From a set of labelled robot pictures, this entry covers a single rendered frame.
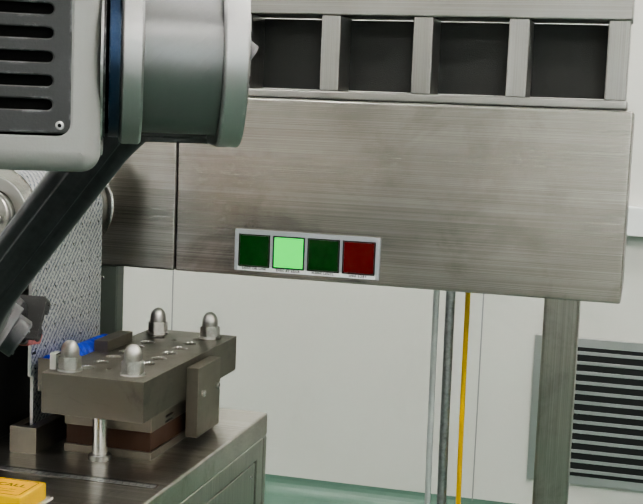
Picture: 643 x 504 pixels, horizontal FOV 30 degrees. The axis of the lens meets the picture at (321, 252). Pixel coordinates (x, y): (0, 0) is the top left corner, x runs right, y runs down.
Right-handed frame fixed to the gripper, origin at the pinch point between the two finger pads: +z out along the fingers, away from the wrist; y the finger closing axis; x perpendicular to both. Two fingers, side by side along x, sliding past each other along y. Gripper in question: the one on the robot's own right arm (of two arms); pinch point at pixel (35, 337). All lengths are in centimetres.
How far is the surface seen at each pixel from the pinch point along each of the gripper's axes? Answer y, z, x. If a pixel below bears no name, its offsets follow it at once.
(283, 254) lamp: 29.2, 20.2, 25.1
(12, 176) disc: -2.9, -14.1, 19.5
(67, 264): 0.3, 3.1, 13.4
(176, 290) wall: -82, 245, 104
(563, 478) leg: 76, 53, 1
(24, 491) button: 12.7, -15.4, -25.6
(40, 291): 0.2, -2.8, 6.3
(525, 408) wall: 52, 261, 76
